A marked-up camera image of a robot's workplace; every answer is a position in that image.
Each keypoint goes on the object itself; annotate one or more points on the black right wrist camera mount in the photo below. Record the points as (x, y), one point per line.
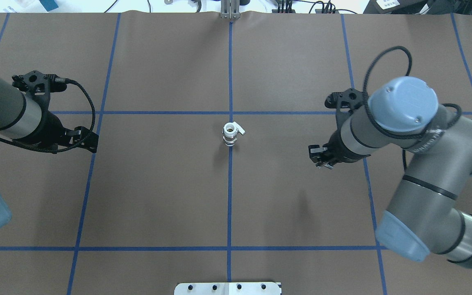
(345, 103)

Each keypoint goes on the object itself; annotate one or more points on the white PPR valve with handle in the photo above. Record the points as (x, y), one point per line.
(230, 132)

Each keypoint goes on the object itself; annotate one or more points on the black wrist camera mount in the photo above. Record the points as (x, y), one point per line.
(39, 86)
(345, 103)

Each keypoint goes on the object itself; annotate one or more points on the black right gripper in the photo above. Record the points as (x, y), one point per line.
(336, 150)

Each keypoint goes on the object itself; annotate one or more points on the white metal mounting plate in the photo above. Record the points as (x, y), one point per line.
(229, 288)

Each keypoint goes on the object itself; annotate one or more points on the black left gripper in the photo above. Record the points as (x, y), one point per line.
(51, 128)

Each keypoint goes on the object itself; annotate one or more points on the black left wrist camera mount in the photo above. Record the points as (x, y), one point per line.
(39, 86)

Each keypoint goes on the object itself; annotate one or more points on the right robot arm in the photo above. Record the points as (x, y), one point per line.
(421, 218)

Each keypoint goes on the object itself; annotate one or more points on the aluminium frame post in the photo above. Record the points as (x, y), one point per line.
(230, 9)

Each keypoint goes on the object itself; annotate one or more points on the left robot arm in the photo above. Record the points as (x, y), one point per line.
(27, 123)

